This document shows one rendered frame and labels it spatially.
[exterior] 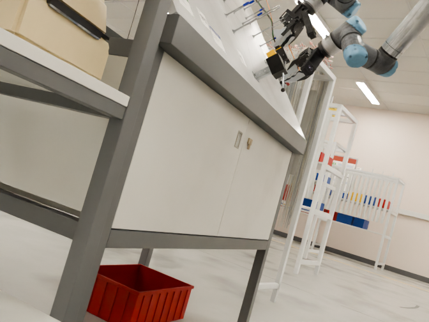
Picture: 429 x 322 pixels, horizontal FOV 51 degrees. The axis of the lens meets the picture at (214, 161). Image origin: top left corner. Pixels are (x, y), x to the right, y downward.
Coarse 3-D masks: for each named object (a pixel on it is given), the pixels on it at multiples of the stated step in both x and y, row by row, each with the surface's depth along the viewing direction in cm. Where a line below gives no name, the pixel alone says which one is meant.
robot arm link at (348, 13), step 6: (330, 0) 177; (336, 0) 172; (354, 0) 172; (336, 6) 176; (342, 6) 173; (348, 6) 173; (354, 6) 173; (342, 12) 177; (348, 12) 175; (354, 12) 176; (348, 18) 178
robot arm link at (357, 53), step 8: (352, 32) 157; (344, 40) 157; (352, 40) 154; (360, 40) 155; (344, 48) 156; (352, 48) 152; (360, 48) 152; (368, 48) 155; (344, 56) 156; (352, 56) 152; (360, 56) 152; (368, 56) 155; (376, 56) 156; (352, 64) 154; (360, 64) 154; (368, 64) 157
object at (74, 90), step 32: (160, 0) 83; (0, 32) 57; (160, 32) 85; (0, 64) 58; (32, 64) 62; (64, 64) 67; (128, 64) 84; (32, 96) 93; (64, 96) 71; (96, 96) 75; (128, 96) 81; (128, 128) 83; (96, 160) 83; (96, 192) 81; (96, 224) 81; (64, 288) 80; (0, 320) 72; (32, 320) 76; (64, 320) 79
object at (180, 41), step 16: (176, 16) 91; (176, 32) 91; (192, 32) 97; (176, 48) 93; (192, 48) 98; (208, 48) 104; (192, 64) 101; (208, 64) 106; (224, 64) 113; (208, 80) 112; (224, 80) 115; (240, 80) 123; (224, 96) 125; (240, 96) 125; (256, 96) 135; (256, 112) 138; (272, 112) 150; (272, 128) 154; (288, 128) 169; (288, 144) 178; (304, 144) 193
